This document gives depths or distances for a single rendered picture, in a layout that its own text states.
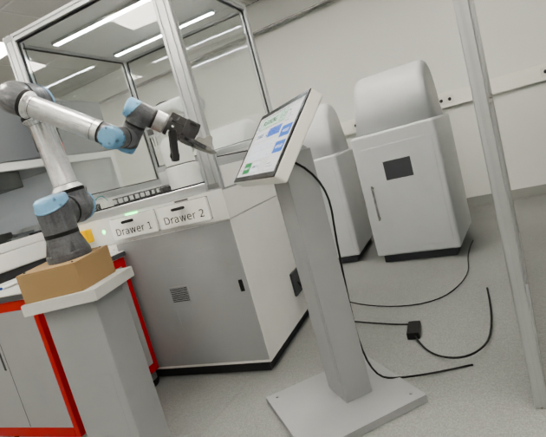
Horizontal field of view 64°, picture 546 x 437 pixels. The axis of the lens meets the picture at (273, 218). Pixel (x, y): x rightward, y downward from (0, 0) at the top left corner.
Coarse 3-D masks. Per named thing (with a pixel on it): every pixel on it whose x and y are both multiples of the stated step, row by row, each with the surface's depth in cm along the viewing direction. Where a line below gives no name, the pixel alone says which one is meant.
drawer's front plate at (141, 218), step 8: (128, 216) 223; (136, 216) 221; (144, 216) 219; (152, 216) 218; (112, 224) 228; (120, 224) 226; (128, 224) 224; (136, 224) 222; (144, 224) 220; (152, 224) 219; (136, 232) 223; (144, 232) 222
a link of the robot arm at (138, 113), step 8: (128, 104) 153; (136, 104) 154; (144, 104) 156; (128, 112) 154; (136, 112) 154; (144, 112) 155; (152, 112) 156; (128, 120) 155; (136, 120) 155; (144, 120) 156; (152, 120) 156
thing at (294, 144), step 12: (300, 96) 145; (312, 96) 138; (276, 108) 168; (300, 108) 139; (312, 108) 138; (300, 120) 137; (312, 120) 139; (300, 132) 137; (288, 144) 136; (300, 144) 137; (288, 156) 136; (240, 168) 183; (276, 168) 135; (288, 168) 136; (240, 180) 174; (252, 180) 159; (264, 180) 148; (276, 180) 139
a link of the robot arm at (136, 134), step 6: (126, 126) 156; (132, 126) 155; (132, 132) 154; (138, 132) 157; (132, 138) 153; (138, 138) 158; (132, 144) 155; (138, 144) 161; (120, 150) 158; (126, 150) 158; (132, 150) 159
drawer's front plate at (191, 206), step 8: (192, 200) 207; (200, 200) 206; (160, 208) 215; (168, 208) 213; (184, 208) 210; (192, 208) 208; (200, 208) 206; (208, 208) 205; (160, 216) 216; (168, 216) 214; (176, 216) 212; (184, 216) 211; (192, 216) 209; (208, 216) 206; (160, 224) 217; (176, 224) 213; (184, 224) 212
